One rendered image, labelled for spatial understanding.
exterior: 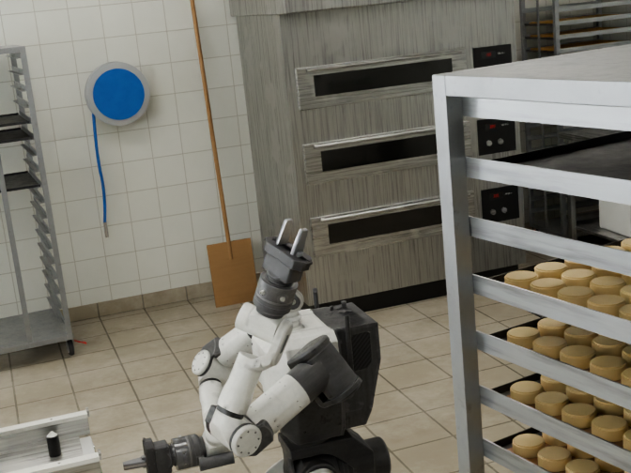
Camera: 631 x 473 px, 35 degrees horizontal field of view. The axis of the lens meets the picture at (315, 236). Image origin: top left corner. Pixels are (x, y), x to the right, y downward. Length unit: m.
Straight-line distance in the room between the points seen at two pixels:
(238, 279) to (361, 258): 0.97
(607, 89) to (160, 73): 5.51
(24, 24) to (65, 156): 0.84
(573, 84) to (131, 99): 5.31
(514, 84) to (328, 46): 4.51
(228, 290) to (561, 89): 5.44
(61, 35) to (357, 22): 1.88
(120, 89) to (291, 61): 1.23
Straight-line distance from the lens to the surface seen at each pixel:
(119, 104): 6.41
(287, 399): 2.34
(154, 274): 6.76
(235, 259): 6.58
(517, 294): 1.45
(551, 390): 1.60
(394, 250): 6.12
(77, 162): 6.56
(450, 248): 1.50
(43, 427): 2.82
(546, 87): 1.28
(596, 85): 1.22
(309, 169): 5.80
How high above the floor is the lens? 1.95
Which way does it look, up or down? 14 degrees down
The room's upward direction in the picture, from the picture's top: 6 degrees counter-clockwise
